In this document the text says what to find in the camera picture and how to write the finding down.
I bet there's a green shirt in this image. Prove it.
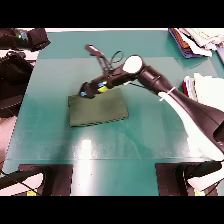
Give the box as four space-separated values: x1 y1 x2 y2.
67 87 130 128

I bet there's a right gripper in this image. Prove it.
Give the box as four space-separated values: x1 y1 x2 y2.
78 79 110 100

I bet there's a black cable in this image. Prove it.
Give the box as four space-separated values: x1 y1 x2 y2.
108 50 124 65

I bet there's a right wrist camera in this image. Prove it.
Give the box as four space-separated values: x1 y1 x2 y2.
84 43 114 73

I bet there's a heap of clothes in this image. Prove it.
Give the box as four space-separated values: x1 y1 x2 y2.
167 28 224 60
181 72 224 112

